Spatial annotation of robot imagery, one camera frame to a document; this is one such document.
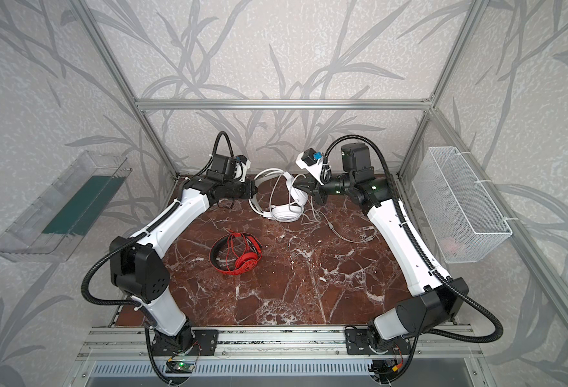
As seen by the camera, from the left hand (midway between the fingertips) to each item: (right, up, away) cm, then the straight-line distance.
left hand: (260, 181), depth 86 cm
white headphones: (+10, -10, -13) cm, 19 cm away
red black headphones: (-5, -29, -2) cm, 30 cm away
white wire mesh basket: (+57, -9, -23) cm, 62 cm away
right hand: (+14, +1, -18) cm, 22 cm away
